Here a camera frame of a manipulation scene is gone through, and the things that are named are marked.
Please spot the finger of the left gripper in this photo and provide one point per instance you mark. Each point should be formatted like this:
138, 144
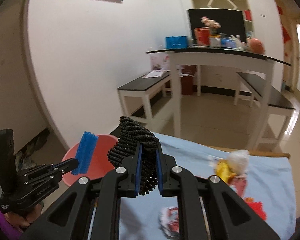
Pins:
66, 166

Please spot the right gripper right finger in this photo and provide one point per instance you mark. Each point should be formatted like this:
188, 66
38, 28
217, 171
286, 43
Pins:
167, 186

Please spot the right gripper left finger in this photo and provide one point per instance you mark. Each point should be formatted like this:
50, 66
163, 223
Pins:
130, 186

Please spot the black foam mesh sleeve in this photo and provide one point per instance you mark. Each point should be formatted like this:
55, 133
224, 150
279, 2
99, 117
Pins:
132, 138

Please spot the blue foam mesh sleeve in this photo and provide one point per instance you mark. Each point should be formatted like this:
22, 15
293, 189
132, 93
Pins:
85, 152

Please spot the white red food wrapper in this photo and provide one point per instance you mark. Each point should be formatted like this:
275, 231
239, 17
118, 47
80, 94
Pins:
169, 221

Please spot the yellow foam net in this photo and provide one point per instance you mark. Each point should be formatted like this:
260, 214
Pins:
223, 171

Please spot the white tissue bag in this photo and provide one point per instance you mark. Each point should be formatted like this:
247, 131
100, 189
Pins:
238, 161

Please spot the purple sleeve forearm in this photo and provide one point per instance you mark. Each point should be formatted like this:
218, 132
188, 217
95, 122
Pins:
9, 230

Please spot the pink plastic trash bucket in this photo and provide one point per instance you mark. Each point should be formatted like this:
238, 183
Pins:
99, 165

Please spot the left hand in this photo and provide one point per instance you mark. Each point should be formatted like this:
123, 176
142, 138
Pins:
22, 223

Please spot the left white dark bench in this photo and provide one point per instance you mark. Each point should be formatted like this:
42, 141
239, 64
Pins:
142, 88

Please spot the white dark bench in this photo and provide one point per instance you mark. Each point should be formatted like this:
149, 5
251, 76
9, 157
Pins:
252, 87
142, 88

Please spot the paper sheet on bench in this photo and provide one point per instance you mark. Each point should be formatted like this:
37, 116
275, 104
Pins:
154, 74

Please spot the light blue tablecloth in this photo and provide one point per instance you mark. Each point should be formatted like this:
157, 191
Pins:
208, 209

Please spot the clear plastic bag on bench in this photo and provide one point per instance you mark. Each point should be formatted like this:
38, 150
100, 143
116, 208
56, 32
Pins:
159, 61

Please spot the dark red paper bag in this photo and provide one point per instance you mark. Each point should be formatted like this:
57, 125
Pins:
187, 79

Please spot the blue shopping bag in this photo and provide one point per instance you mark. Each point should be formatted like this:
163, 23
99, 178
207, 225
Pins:
176, 42

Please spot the right white dark bench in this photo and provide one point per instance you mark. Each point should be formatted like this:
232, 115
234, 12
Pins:
252, 87

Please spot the white glass-top dining table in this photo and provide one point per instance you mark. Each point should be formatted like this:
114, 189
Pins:
207, 56

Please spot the red tin box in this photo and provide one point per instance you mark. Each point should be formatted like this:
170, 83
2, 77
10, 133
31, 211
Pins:
202, 36

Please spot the orange pomelo fruit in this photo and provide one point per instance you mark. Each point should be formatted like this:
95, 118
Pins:
256, 46

